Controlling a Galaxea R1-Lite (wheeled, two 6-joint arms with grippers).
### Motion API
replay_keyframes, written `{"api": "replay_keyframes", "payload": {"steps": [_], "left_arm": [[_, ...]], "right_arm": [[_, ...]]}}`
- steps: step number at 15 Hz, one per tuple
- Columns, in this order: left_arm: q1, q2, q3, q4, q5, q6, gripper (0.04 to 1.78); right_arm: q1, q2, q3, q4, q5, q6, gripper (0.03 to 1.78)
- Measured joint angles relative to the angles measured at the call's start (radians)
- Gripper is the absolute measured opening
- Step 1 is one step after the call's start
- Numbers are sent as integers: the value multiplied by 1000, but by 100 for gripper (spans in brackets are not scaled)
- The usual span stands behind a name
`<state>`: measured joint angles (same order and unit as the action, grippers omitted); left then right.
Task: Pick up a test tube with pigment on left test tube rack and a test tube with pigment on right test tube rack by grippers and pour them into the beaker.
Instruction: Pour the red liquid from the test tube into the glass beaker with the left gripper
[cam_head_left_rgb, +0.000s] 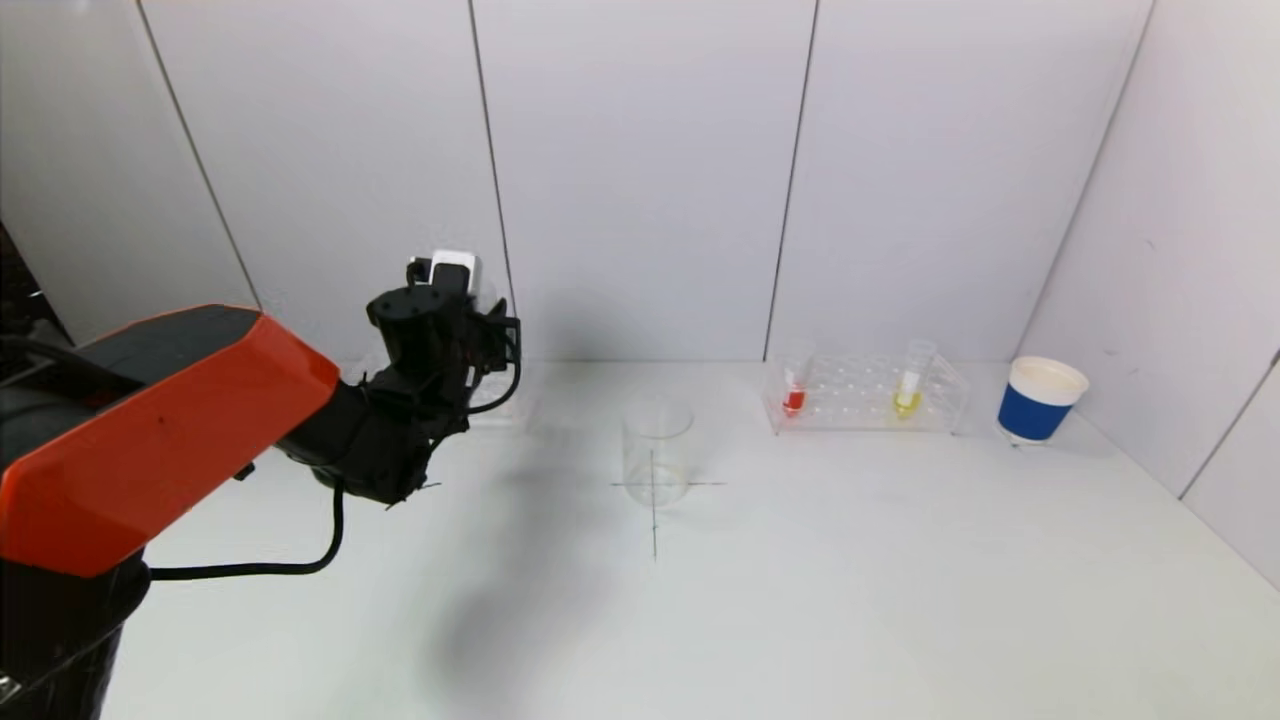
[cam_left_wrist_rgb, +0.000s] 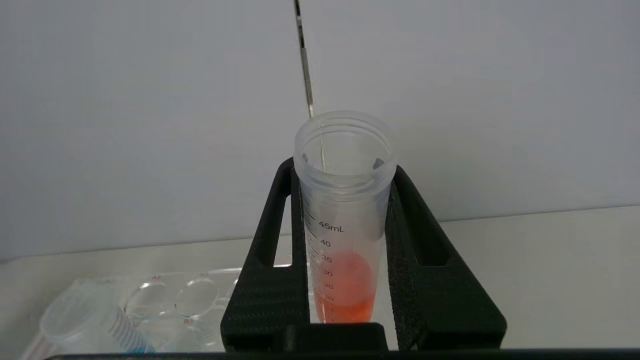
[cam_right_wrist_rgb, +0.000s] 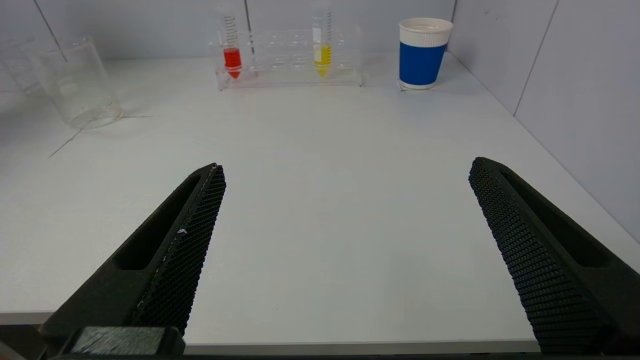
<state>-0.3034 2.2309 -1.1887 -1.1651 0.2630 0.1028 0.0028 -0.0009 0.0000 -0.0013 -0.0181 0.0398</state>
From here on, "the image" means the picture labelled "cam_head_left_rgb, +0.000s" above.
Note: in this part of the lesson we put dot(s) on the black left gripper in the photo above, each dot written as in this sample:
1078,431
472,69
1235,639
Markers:
430,330

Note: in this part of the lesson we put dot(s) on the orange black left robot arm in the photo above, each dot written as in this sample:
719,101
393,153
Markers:
160,430

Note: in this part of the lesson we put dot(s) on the clear acrylic test tube rack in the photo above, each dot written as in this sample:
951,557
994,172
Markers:
850,396
500,405

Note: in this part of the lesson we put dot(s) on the clear glass beaker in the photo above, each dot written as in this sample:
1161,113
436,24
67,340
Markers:
655,440

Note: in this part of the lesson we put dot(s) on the red pigment test tube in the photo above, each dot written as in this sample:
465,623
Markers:
793,401

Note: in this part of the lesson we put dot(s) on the yellow pigment test tube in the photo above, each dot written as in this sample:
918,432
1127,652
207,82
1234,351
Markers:
906,402

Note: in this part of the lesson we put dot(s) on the blue white paper cup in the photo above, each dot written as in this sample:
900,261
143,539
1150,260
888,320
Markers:
1030,414

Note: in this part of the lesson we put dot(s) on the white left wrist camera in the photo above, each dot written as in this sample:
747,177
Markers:
452,270

